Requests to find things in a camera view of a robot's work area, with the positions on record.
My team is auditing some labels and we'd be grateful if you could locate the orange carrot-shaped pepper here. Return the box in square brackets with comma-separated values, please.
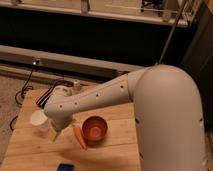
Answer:
[73, 125, 87, 150]

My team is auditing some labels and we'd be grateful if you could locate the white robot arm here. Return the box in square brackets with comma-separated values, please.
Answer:
[44, 65, 207, 171]

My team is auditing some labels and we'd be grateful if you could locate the blue rectangular object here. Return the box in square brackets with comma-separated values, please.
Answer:
[57, 163, 74, 171]

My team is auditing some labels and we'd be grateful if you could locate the copper orange bowl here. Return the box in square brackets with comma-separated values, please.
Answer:
[82, 116, 108, 143]

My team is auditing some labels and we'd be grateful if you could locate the metal pole stand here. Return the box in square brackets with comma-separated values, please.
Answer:
[157, 0, 187, 64]

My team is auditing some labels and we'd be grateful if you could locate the black cable on floor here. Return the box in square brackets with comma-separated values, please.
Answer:
[9, 59, 40, 132]

